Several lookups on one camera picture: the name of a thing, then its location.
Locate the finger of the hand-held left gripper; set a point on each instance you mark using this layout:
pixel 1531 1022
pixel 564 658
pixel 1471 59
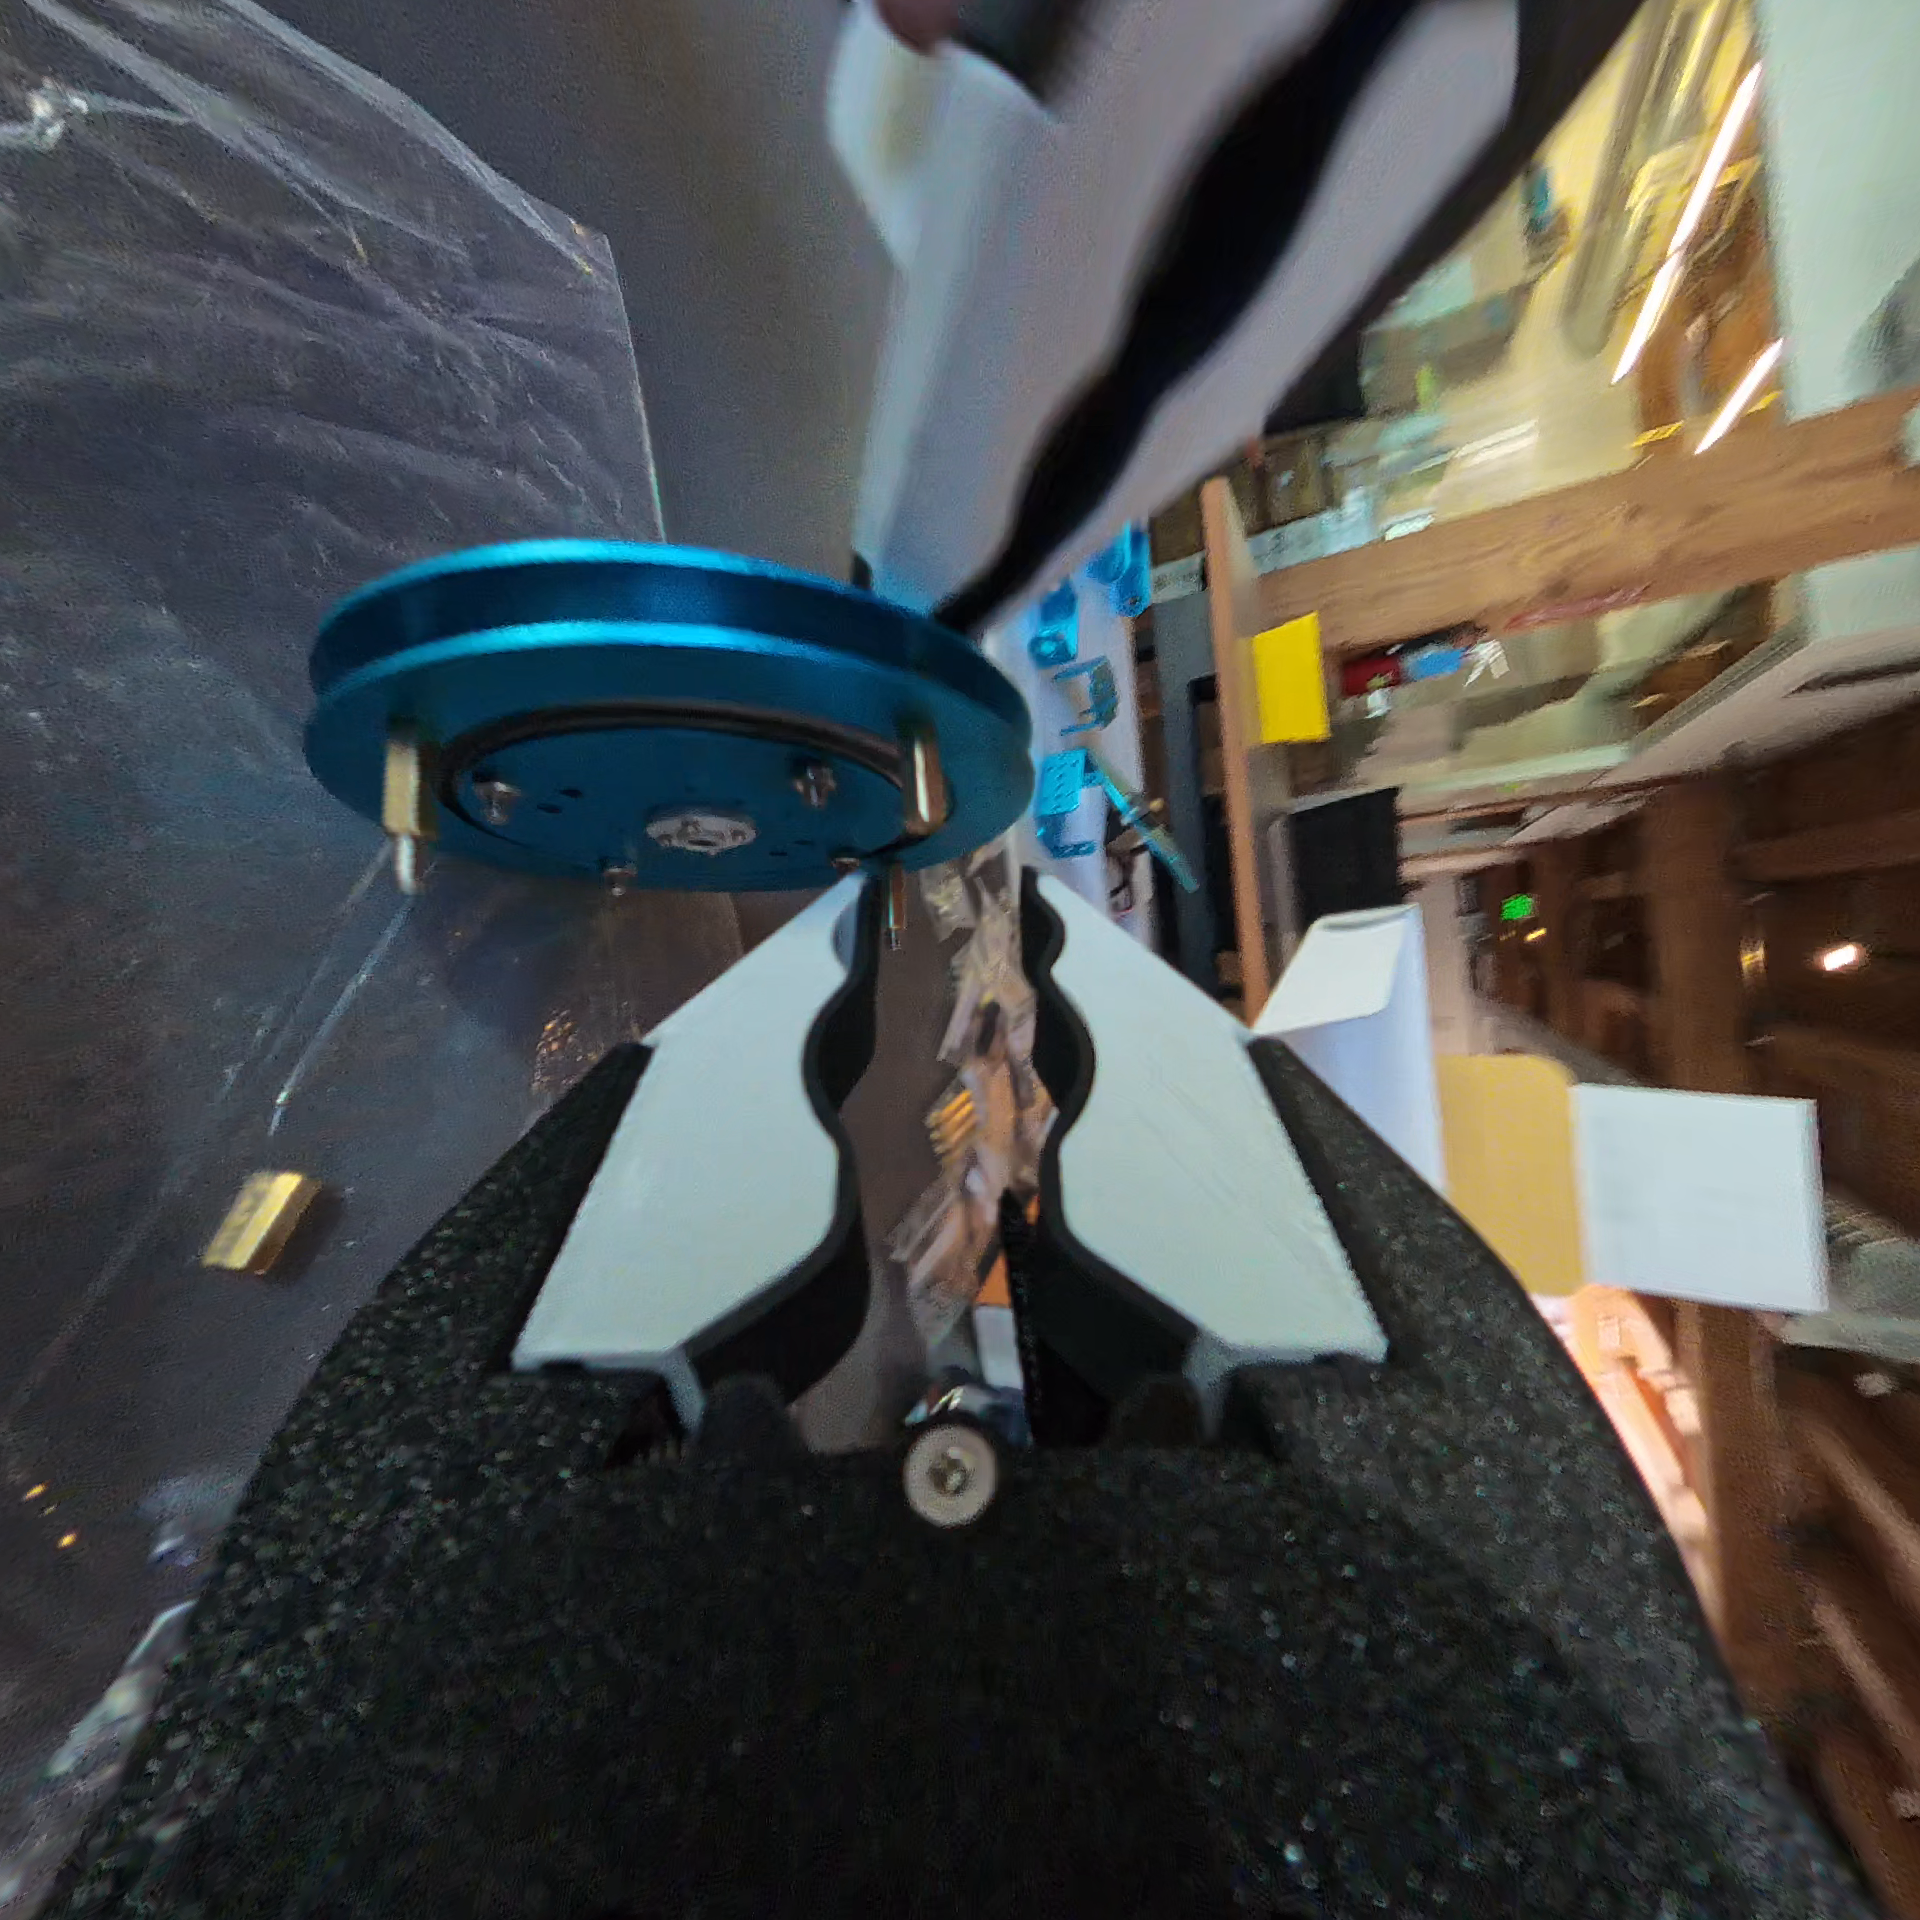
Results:
pixel 973 302
pixel 1349 226

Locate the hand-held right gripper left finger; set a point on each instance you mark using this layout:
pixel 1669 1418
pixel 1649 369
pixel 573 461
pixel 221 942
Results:
pixel 707 1187

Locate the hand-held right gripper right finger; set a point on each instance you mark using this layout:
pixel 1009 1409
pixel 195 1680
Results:
pixel 1199 1199

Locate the blue round turntable base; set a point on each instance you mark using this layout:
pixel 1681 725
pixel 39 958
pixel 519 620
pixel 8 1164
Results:
pixel 632 672

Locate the grey desk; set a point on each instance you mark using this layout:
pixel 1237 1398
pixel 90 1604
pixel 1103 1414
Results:
pixel 749 226

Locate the person's left hand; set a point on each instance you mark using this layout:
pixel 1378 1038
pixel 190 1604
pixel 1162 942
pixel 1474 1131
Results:
pixel 918 18

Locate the pile of small parts bags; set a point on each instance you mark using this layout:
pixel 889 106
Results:
pixel 973 1079

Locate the white tray of blue parts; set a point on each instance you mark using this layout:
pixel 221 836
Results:
pixel 1071 795

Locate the green exit sign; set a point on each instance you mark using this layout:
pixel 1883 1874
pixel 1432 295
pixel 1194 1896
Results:
pixel 1516 910

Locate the brass rectangular block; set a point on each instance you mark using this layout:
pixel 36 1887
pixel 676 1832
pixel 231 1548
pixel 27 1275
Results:
pixel 261 1223

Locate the wooden table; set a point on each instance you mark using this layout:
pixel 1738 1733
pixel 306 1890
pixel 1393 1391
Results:
pixel 1226 749

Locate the yellow plastic bin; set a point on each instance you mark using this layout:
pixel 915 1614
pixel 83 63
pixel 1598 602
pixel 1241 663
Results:
pixel 1291 672

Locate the orange and white box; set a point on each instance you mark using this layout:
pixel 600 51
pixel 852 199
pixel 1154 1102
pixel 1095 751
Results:
pixel 1694 1199

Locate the clear plastic bag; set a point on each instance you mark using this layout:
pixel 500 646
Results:
pixel 226 523

